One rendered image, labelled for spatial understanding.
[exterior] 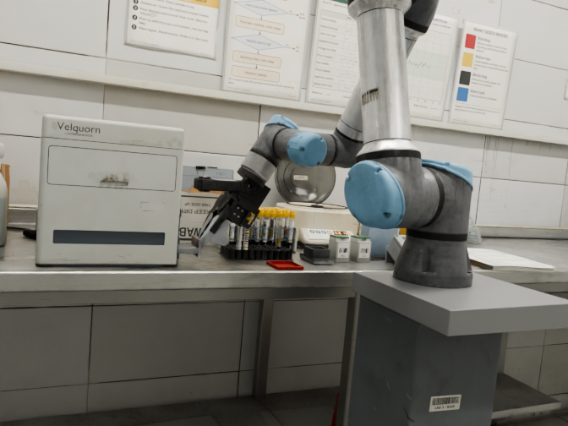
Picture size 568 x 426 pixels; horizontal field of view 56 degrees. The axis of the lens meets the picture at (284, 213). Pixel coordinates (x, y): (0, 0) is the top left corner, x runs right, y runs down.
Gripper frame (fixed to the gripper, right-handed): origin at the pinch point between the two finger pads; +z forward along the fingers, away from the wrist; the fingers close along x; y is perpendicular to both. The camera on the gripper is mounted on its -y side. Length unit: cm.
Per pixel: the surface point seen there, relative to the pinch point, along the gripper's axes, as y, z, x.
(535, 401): 161, -17, 26
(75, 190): -28.8, 4.1, -4.4
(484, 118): 96, -108, 59
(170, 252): -5.7, 4.9, -4.5
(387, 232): 47, -30, 6
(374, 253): 47, -24, 6
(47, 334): -6, 49, 60
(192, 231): 4.7, -1.8, 25.0
